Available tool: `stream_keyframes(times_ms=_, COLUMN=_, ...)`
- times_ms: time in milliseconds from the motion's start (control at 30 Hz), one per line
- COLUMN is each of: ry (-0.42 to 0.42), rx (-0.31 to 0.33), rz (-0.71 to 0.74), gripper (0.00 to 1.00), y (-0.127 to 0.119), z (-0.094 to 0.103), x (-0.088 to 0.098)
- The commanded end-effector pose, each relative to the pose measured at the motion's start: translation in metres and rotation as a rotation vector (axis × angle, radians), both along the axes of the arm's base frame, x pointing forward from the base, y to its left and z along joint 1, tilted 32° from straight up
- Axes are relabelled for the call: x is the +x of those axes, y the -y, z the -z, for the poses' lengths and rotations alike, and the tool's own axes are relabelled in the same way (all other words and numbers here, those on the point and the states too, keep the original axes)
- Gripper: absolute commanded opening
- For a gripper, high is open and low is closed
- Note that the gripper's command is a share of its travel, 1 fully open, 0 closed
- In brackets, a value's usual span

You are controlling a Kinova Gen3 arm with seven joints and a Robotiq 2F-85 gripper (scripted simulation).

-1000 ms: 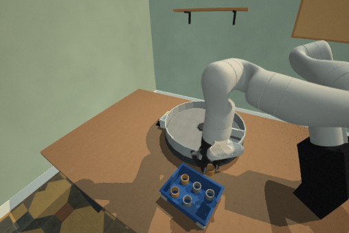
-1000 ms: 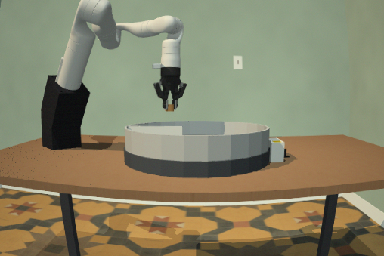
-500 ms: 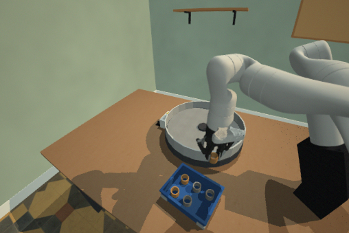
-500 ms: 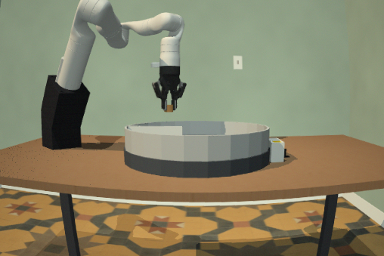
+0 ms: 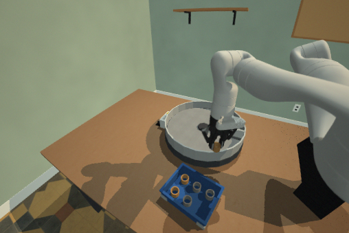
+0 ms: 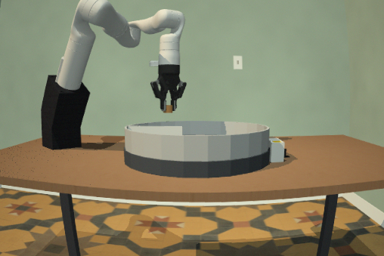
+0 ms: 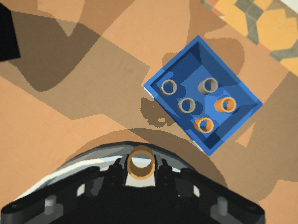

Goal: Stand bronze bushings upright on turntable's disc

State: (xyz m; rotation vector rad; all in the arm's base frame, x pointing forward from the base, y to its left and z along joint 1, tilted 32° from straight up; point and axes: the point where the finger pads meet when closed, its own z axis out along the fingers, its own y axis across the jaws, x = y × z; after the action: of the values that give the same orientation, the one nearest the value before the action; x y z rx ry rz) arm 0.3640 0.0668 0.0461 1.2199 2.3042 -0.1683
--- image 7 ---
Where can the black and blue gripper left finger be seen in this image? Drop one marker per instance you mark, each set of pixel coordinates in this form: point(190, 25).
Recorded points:
point(51, 202)

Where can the grey metal sleeve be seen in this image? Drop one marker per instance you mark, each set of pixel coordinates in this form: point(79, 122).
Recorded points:
point(170, 82)
point(213, 86)
point(191, 103)

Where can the blue crate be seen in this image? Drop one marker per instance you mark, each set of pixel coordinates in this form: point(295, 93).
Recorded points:
point(193, 64)

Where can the bronze bushing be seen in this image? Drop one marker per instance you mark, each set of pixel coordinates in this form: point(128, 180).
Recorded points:
point(209, 125)
point(230, 105)
point(141, 173)

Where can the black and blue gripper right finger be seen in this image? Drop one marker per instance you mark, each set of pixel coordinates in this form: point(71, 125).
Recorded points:
point(217, 201)

